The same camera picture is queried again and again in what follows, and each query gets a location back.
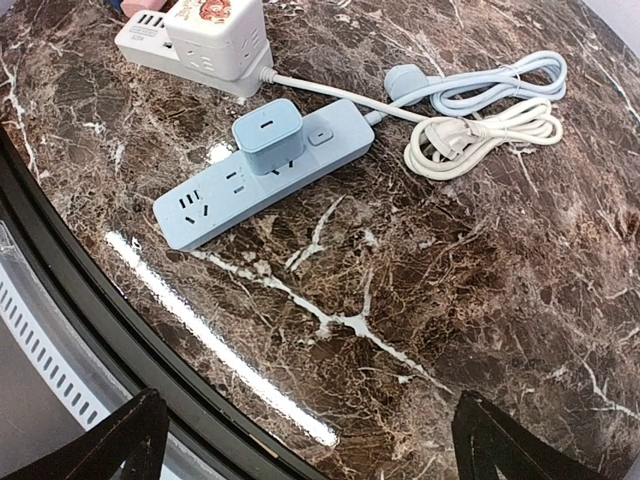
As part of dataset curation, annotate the light blue USB charger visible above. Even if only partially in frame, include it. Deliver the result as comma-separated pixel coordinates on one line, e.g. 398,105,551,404
232,99,304,176

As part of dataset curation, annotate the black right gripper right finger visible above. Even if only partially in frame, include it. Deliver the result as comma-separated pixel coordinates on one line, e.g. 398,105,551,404
451,390,604,479

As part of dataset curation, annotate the white power strip with USB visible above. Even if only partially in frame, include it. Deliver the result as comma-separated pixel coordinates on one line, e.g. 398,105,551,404
115,10,273,98

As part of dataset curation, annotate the black frame rail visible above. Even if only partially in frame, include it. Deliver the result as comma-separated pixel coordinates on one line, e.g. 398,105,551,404
1,133,323,479

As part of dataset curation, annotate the light blue power cable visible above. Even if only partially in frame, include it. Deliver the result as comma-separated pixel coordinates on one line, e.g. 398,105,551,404
362,50,569,126

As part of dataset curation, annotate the white power cable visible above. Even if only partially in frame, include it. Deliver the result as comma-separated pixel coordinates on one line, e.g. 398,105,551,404
259,67,564,182

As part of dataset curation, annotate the white cube socket adapter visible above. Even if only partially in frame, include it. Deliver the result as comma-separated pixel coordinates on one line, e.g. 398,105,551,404
164,0,268,81

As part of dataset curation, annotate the white slotted cable duct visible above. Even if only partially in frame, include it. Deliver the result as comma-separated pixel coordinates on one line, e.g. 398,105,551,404
1,267,110,431

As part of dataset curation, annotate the light blue power strip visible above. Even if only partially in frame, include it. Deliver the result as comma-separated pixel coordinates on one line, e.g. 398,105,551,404
153,100,375,251

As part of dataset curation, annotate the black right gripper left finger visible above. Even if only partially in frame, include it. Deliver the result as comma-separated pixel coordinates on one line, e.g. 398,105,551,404
6,388,169,479

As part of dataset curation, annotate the pink USB charger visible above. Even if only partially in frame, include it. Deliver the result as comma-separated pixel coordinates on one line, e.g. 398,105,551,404
120,0,173,18

